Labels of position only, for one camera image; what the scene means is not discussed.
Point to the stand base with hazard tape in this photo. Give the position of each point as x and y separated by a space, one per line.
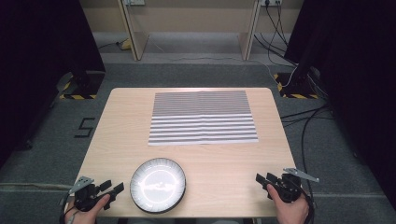
295 87
90 85

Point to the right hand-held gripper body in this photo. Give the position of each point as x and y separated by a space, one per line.
289 188

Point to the light wooden desk leg panel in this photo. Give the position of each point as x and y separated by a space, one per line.
247 40
137 40

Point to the white wall socket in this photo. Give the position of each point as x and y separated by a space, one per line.
271 2
134 2

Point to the black curtain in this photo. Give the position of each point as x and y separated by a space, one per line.
37 62
358 62

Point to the dark-rimmed ribbed white plate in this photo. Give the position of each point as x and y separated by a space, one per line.
158 186

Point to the person's left hand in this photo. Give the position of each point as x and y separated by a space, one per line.
87 217

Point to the grey striped placemat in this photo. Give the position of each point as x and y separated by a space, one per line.
202 118

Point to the person's right hand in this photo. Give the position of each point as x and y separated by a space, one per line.
292 214

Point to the yellow floor wedge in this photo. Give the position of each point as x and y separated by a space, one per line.
125 45

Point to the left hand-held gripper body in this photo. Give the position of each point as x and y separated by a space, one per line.
85 194

